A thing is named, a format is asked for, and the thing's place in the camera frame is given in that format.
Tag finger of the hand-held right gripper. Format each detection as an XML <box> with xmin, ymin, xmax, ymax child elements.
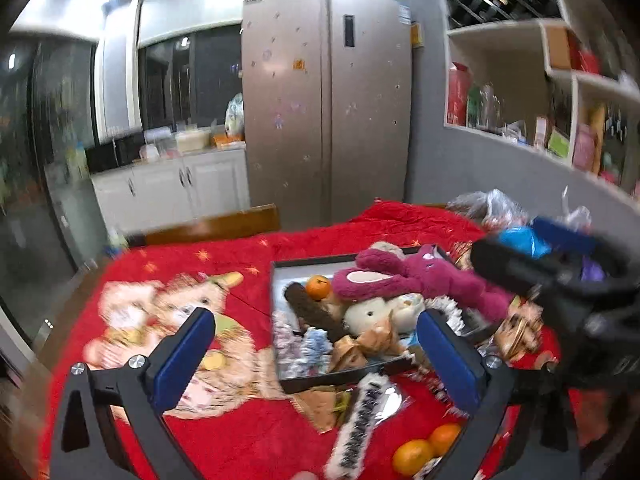
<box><xmin>530</xmin><ymin>216</ymin><xmax>631</xmax><ymax>271</ymax></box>
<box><xmin>470</xmin><ymin>235</ymin><xmax>576</xmax><ymax>306</ymax></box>

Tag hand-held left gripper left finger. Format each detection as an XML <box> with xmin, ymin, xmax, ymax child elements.
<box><xmin>50</xmin><ymin>307</ymin><xmax>217</xmax><ymax>480</ymax></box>

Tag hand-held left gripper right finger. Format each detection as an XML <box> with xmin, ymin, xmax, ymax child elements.
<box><xmin>416</xmin><ymin>308</ymin><xmax>583</xmax><ymax>480</ymax></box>

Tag orange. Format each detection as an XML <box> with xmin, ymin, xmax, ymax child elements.
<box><xmin>392</xmin><ymin>439</ymin><xmax>435</xmax><ymax>477</ymax></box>
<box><xmin>306</xmin><ymin>275</ymin><xmax>333</xmax><ymax>302</ymax></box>
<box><xmin>429</xmin><ymin>422</ymin><xmax>463</xmax><ymax>456</ymax></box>

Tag black tray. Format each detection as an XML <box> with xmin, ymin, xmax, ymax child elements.
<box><xmin>270</xmin><ymin>244</ymin><xmax>493</xmax><ymax>395</ymax></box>

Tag brown paper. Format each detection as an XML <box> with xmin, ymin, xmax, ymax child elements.
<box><xmin>492</xmin><ymin>300</ymin><xmax>547</xmax><ymax>362</ymax></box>
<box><xmin>330</xmin><ymin>320</ymin><xmax>407</xmax><ymax>372</ymax></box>
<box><xmin>292</xmin><ymin>385</ymin><xmax>353</xmax><ymax>433</ymax></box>

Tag blue plastic bag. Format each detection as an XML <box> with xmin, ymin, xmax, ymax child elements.
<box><xmin>500</xmin><ymin>227</ymin><xmax>548</xmax><ymax>258</ymax></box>

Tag white fluffy scrunchie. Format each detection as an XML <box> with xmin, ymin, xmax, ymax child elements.
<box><xmin>425</xmin><ymin>295</ymin><xmax>467</xmax><ymax>334</ymax></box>

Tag clear plastic bag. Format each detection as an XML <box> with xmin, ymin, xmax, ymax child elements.
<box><xmin>447</xmin><ymin>189</ymin><xmax>531</xmax><ymax>233</ymax></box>

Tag pink plush toy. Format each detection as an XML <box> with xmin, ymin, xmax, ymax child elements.
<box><xmin>332</xmin><ymin>245</ymin><xmax>516</xmax><ymax>321</ymax></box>

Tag red printed blanket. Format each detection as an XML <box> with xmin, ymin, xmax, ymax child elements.
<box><xmin>37</xmin><ymin>200</ymin><xmax>601</xmax><ymax>480</ymax></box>

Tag white plush toy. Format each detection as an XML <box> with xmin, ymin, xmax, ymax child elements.
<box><xmin>345</xmin><ymin>292</ymin><xmax>426</xmax><ymax>336</ymax></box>

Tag black white patterned strip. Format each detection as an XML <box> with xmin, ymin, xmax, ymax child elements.
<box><xmin>325</xmin><ymin>372</ymin><xmax>390</xmax><ymax>479</ymax></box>

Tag blue white crumpled wrapper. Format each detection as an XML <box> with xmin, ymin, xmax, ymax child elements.
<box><xmin>274</xmin><ymin>320</ymin><xmax>332</xmax><ymax>377</ymax></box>

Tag wooden chair back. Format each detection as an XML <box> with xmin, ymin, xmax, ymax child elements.
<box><xmin>125</xmin><ymin>204</ymin><xmax>281</xmax><ymax>247</ymax></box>

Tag brown fuzzy stick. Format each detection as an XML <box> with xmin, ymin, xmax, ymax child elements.
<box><xmin>284</xmin><ymin>282</ymin><xmax>348</xmax><ymax>342</ymax></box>

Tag white kitchen cabinet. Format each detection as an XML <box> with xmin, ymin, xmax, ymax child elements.
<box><xmin>90</xmin><ymin>147</ymin><xmax>251</xmax><ymax>241</ymax></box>

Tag red box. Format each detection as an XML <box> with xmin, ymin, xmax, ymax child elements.
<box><xmin>446</xmin><ymin>62</ymin><xmax>474</xmax><ymax>126</ymax></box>

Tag white shelving unit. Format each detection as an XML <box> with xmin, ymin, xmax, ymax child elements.
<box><xmin>435</xmin><ymin>0</ymin><xmax>640</xmax><ymax>196</ymax></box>

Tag white container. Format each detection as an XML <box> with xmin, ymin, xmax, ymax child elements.
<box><xmin>175</xmin><ymin>127</ymin><xmax>210</xmax><ymax>154</ymax></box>

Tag black microwave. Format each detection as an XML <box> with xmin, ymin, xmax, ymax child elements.
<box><xmin>85</xmin><ymin>127</ymin><xmax>147</xmax><ymax>173</ymax></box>

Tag glass sliding door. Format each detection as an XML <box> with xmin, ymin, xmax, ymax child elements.
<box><xmin>0</xmin><ymin>40</ymin><xmax>103</xmax><ymax>311</ymax></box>

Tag silver refrigerator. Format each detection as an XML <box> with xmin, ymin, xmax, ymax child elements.
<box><xmin>241</xmin><ymin>0</ymin><xmax>414</xmax><ymax>235</ymax></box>

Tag dark window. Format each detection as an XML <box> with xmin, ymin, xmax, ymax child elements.
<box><xmin>137</xmin><ymin>22</ymin><xmax>244</xmax><ymax>136</ymax></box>

